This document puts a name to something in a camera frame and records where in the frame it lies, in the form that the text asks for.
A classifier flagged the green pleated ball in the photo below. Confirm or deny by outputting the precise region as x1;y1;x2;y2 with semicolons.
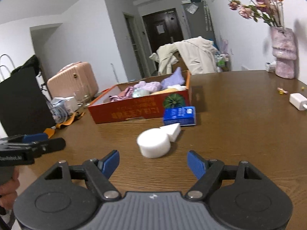
163;93;186;108

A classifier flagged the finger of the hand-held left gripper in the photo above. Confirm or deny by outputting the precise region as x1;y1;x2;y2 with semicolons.
21;133;48;144
23;138;66;160

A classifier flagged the orange leather strap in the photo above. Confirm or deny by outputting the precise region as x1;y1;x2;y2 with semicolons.
44;111;85;138

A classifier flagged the white foam cylinder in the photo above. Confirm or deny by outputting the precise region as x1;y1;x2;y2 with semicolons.
137;127;171;159

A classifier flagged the orange cardboard box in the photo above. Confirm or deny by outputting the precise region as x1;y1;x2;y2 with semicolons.
87;71;192;124

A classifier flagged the pink marbled vase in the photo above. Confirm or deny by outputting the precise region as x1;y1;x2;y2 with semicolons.
270;26;297;79

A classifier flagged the cluttered small shelf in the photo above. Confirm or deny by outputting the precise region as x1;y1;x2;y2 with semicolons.
215;51;231;72

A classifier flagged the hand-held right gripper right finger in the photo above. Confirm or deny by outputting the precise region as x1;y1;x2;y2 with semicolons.
187;150;262;200

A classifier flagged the clear plastic bag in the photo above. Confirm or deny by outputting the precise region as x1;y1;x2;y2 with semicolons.
186;3;199;14

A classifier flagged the yellow soft sponge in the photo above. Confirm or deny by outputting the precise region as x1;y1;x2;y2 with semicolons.
152;87;179;95

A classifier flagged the dark entrance door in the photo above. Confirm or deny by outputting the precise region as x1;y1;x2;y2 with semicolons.
142;8;185;53

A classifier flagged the blue packet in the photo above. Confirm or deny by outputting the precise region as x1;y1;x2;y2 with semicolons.
163;106;196;127

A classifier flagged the white foam triangle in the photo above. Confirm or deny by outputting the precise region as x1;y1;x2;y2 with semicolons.
159;123;181;142

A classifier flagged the person's left hand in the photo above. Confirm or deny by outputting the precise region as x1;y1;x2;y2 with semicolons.
0;166;20;198

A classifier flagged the white charger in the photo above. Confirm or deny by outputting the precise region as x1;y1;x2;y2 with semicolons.
289;93;307;111

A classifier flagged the pink suitcase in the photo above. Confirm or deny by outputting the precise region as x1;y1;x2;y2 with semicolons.
47;62;99;100

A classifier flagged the white soft cloth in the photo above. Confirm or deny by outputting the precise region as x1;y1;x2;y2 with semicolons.
168;84;187;92

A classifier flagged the white coat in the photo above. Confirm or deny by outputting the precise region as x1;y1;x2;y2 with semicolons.
149;36;219;75

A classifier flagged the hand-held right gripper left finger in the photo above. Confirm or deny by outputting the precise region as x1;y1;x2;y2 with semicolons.
44;150;120;202

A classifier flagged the black paper bag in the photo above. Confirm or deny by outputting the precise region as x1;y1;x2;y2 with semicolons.
0;54;56;137

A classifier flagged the white electric device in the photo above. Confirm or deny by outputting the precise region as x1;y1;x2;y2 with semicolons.
51;96;78;115

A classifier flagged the brown cardboard carton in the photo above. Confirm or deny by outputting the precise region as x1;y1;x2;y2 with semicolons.
170;50;190;73

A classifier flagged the grey refrigerator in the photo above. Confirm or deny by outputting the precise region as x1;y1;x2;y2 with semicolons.
181;0;216;41

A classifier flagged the white cable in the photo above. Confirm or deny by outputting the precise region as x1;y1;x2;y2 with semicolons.
51;107;70;123

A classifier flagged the lilac fluffy cloth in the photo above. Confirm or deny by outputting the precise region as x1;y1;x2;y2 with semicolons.
134;81;162;94

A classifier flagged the clear glass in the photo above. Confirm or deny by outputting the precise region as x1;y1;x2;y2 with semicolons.
75;90;90;106

